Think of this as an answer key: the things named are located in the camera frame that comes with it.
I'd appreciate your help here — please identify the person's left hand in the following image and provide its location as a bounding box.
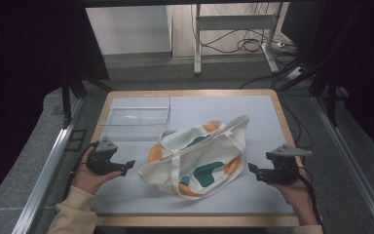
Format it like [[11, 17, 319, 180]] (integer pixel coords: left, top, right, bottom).
[[71, 148, 123, 196]]

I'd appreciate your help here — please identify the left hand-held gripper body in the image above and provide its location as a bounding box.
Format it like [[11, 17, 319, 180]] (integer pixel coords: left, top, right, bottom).
[[86, 136, 127, 176]]

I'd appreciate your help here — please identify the bundle of black floor cables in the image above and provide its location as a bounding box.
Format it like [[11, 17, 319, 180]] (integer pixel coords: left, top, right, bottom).
[[190, 3, 306, 91]]

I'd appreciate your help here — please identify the person's right hand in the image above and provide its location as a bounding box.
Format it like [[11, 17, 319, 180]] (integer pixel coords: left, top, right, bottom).
[[269, 177, 315, 215]]

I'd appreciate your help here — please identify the black curtain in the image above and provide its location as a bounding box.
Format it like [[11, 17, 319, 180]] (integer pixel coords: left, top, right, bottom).
[[280, 0, 374, 155], [0, 0, 111, 214]]

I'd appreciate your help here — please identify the white cabinet panel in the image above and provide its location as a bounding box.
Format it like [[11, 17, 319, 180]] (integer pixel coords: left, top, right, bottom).
[[85, 5, 173, 57]]

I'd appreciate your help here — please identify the white power strip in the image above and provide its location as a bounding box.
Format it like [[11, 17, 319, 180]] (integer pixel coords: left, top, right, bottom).
[[284, 65, 307, 81]]

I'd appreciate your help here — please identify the clear plastic box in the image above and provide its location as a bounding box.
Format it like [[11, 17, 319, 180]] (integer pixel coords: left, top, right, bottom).
[[98, 95, 172, 142]]

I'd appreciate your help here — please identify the black cable beside table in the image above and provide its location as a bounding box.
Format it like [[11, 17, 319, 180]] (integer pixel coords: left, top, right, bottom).
[[278, 95, 314, 151]]

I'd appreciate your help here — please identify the white metal desk frame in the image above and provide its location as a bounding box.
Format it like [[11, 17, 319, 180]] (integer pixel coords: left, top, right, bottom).
[[193, 2, 285, 76]]

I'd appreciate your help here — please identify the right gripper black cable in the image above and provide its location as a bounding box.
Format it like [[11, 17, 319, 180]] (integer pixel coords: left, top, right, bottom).
[[297, 166, 325, 230]]

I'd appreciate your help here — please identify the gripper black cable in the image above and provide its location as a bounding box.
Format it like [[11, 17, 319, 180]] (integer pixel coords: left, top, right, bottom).
[[62, 141, 100, 201], [297, 166, 325, 230]]

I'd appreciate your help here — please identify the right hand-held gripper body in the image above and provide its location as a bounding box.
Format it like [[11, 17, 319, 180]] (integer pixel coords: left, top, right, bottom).
[[261, 143, 314, 185]]

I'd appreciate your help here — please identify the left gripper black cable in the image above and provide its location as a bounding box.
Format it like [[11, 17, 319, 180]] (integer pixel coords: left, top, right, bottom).
[[62, 141, 100, 201]]

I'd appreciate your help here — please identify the aluminium rail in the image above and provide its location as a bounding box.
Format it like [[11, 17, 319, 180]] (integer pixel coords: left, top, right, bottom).
[[312, 96, 374, 234], [12, 97, 86, 234]]

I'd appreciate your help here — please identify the wooden-edged white table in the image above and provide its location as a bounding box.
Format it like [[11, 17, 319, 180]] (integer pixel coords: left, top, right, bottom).
[[91, 89, 304, 228]]

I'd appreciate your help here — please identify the black floor bracket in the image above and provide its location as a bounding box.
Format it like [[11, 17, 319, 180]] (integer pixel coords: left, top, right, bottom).
[[64, 129, 88, 152]]

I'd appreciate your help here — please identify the white patterned tote bag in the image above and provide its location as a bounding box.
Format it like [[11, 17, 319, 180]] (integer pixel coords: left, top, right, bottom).
[[137, 114, 250, 201]]

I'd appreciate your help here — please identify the black metal stand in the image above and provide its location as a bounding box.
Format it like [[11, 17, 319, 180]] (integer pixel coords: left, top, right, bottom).
[[274, 48, 350, 129], [60, 72, 115, 130]]

